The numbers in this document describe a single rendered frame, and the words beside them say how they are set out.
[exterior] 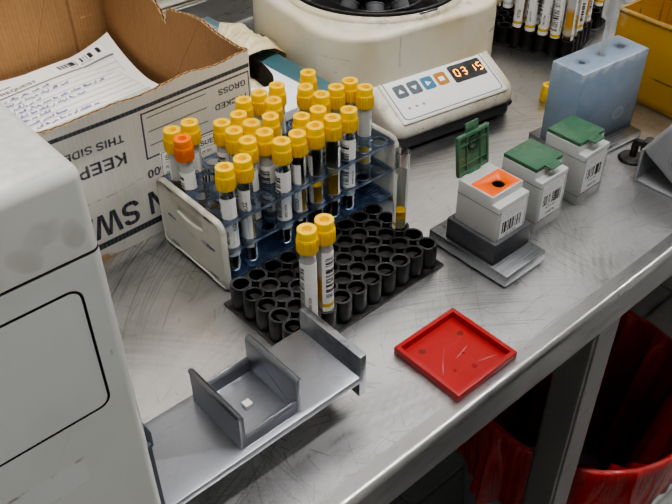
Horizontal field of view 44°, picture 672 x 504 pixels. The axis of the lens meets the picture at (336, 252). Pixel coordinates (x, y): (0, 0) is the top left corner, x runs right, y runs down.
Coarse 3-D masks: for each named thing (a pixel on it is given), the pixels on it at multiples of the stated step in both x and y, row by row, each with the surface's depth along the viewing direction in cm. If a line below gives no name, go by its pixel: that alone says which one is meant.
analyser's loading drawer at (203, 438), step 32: (320, 320) 60; (256, 352) 57; (288, 352) 60; (320, 352) 60; (352, 352) 58; (192, 384) 56; (224, 384) 58; (256, 384) 58; (288, 384) 55; (320, 384) 58; (352, 384) 58; (160, 416) 56; (192, 416) 56; (224, 416) 53; (256, 416) 56; (288, 416) 55; (160, 448) 54; (192, 448) 54; (224, 448) 54; (256, 448) 54; (160, 480) 52; (192, 480) 52
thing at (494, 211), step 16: (464, 176) 71; (480, 176) 71; (496, 176) 71; (512, 176) 71; (464, 192) 71; (480, 192) 69; (496, 192) 69; (512, 192) 70; (528, 192) 71; (464, 208) 72; (480, 208) 70; (496, 208) 69; (512, 208) 70; (480, 224) 71; (496, 224) 70; (512, 224) 71; (496, 240) 71
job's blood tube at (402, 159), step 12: (396, 156) 69; (408, 156) 69; (396, 168) 70; (408, 168) 70; (396, 180) 71; (408, 180) 71; (396, 192) 71; (396, 204) 72; (396, 216) 73; (396, 228) 74
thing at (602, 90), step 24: (624, 48) 85; (648, 48) 85; (552, 72) 83; (576, 72) 81; (600, 72) 82; (624, 72) 84; (552, 96) 85; (576, 96) 82; (600, 96) 84; (624, 96) 87; (552, 120) 86; (600, 120) 86; (624, 120) 89
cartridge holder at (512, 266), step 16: (448, 224) 74; (464, 224) 73; (528, 224) 73; (448, 240) 74; (464, 240) 73; (480, 240) 71; (512, 240) 72; (464, 256) 74; (480, 256) 72; (496, 256) 71; (512, 256) 73; (528, 256) 73; (496, 272) 71; (512, 272) 71
